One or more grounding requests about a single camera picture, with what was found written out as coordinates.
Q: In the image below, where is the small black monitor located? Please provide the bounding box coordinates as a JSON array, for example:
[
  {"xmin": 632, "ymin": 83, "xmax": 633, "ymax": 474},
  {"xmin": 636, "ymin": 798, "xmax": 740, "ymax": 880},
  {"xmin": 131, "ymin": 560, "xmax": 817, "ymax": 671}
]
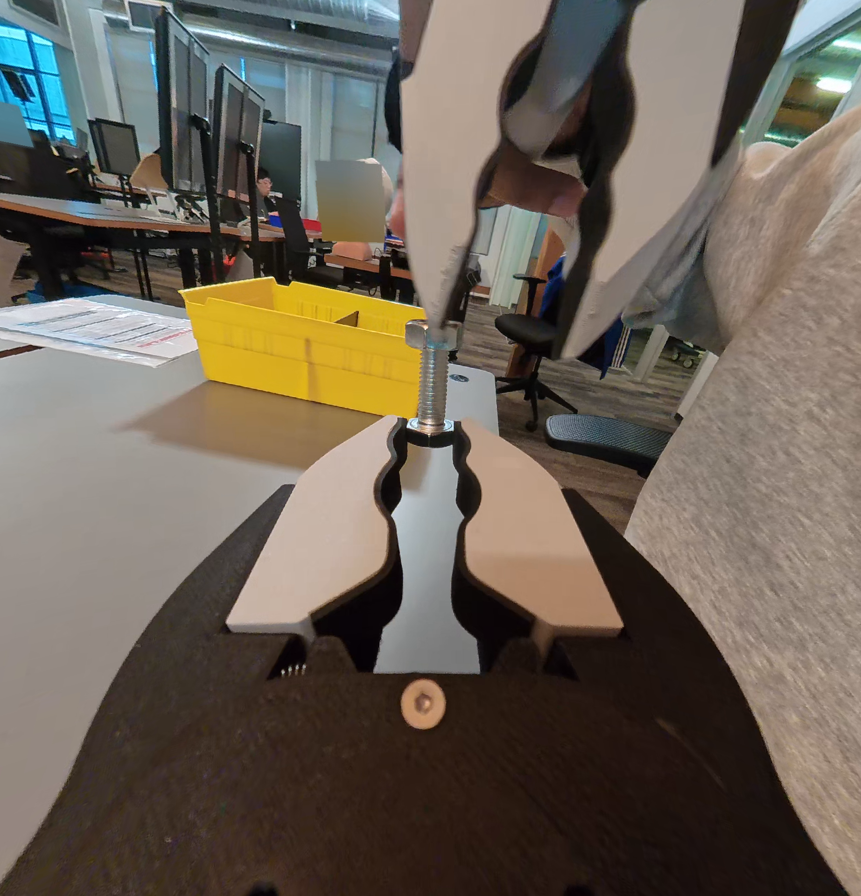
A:
[{"xmin": 87, "ymin": 118, "xmax": 142, "ymax": 177}]

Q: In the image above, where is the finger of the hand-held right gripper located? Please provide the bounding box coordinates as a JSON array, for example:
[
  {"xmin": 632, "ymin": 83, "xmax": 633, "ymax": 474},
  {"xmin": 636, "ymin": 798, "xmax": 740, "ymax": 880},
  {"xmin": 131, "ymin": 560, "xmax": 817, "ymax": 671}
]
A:
[
  {"xmin": 555, "ymin": 0, "xmax": 749, "ymax": 361},
  {"xmin": 399, "ymin": 0, "xmax": 553, "ymax": 337}
]

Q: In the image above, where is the dark computer monitor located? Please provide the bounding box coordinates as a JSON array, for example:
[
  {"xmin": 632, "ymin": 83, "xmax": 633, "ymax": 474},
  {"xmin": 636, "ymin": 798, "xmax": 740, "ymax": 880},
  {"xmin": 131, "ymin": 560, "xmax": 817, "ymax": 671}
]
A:
[
  {"xmin": 212, "ymin": 64, "xmax": 266, "ymax": 200},
  {"xmin": 155, "ymin": 7, "xmax": 210, "ymax": 196}
]

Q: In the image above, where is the brown document board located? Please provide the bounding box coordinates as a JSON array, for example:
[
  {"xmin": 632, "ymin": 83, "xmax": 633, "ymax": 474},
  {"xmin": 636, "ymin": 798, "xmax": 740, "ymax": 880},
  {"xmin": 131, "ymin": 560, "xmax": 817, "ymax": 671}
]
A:
[{"xmin": 129, "ymin": 150, "xmax": 168, "ymax": 191}]

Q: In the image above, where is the grey desk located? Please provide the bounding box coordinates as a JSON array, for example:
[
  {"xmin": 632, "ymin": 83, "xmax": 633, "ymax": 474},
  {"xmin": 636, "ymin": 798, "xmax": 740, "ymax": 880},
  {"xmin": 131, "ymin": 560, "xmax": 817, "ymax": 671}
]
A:
[{"xmin": 0, "ymin": 294, "xmax": 501, "ymax": 896}]

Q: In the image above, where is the person's right forearm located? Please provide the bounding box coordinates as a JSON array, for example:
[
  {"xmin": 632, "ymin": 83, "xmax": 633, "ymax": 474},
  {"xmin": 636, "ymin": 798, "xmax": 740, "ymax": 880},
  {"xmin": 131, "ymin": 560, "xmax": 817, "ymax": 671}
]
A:
[{"xmin": 623, "ymin": 98, "xmax": 861, "ymax": 358}]

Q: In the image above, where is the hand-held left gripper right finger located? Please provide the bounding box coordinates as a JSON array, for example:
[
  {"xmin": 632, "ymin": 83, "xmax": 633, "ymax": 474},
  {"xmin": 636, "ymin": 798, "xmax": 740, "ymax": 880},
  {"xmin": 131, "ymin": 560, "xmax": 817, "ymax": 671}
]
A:
[{"xmin": 453, "ymin": 418, "xmax": 624, "ymax": 672}]

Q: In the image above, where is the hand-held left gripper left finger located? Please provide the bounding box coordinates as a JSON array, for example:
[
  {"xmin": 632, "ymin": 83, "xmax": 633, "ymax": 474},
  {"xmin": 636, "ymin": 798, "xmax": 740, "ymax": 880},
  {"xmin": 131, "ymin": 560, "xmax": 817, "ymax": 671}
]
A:
[{"xmin": 226, "ymin": 413, "xmax": 405, "ymax": 672}]

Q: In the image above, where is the black flat monitor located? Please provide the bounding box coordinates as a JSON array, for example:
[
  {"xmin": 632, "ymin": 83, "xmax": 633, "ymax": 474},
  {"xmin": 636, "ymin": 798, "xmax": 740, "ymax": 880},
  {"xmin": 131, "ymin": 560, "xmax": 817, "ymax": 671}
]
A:
[{"xmin": 261, "ymin": 120, "xmax": 304, "ymax": 204}]

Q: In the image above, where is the person's right hand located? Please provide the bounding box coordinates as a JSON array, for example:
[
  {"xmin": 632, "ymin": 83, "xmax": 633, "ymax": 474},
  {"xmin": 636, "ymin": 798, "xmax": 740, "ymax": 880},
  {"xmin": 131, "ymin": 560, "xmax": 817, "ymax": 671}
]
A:
[{"xmin": 476, "ymin": 150, "xmax": 588, "ymax": 219}]

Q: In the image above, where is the person's light sweater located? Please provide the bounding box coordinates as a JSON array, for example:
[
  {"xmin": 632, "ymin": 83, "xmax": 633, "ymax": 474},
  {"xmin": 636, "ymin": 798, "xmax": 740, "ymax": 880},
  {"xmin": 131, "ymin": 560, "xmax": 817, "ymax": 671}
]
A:
[{"xmin": 625, "ymin": 210, "xmax": 861, "ymax": 896}]

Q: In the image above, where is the grey flat panel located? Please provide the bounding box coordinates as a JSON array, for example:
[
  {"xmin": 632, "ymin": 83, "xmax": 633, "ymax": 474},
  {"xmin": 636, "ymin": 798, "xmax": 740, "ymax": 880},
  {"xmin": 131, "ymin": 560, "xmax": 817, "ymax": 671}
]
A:
[{"xmin": 0, "ymin": 227, "xmax": 27, "ymax": 305}]

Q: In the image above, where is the silver ventilation duct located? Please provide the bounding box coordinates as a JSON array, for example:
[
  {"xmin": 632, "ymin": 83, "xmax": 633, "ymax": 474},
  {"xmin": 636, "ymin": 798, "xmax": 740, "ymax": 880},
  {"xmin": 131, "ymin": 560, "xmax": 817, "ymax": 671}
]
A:
[{"xmin": 178, "ymin": 0, "xmax": 403, "ymax": 39}]

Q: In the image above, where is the yellow plastic bin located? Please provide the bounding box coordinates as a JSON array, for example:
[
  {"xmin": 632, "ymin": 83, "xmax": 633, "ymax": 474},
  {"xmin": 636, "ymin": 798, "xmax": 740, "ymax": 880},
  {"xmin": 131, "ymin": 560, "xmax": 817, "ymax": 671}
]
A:
[{"xmin": 178, "ymin": 276, "xmax": 431, "ymax": 419}]

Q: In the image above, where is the steel hex nut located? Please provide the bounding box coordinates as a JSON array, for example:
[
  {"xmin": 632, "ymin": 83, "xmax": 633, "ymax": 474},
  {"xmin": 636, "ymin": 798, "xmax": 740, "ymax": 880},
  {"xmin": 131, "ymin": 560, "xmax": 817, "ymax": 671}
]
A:
[{"xmin": 404, "ymin": 318, "xmax": 466, "ymax": 351}]

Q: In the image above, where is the blue jacket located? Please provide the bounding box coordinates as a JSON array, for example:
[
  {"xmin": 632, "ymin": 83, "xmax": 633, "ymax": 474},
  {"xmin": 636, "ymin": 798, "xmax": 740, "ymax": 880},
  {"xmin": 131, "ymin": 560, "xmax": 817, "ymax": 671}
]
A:
[{"xmin": 542, "ymin": 255, "xmax": 634, "ymax": 379}]

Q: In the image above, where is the wooden office desk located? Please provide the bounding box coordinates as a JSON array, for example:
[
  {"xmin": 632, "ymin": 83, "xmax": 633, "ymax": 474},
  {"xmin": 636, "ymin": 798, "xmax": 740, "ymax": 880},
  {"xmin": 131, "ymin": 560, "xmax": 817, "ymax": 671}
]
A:
[{"xmin": 0, "ymin": 189, "xmax": 291, "ymax": 302}]

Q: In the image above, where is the laminated paper sheet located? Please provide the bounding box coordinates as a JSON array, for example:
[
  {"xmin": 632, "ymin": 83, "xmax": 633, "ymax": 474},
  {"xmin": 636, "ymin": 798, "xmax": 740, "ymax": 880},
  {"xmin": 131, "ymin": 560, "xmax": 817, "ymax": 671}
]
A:
[{"xmin": 0, "ymin": 301, "xmax": 196, "ymax": 368}]

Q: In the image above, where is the steel bolt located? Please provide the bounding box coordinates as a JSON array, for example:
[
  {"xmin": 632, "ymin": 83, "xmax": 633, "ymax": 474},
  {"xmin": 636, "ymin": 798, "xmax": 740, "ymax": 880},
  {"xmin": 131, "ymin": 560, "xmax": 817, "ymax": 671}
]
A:
[{"xmin": 404, "ymin": 318, "xmax": 466, "ymax": 449}]

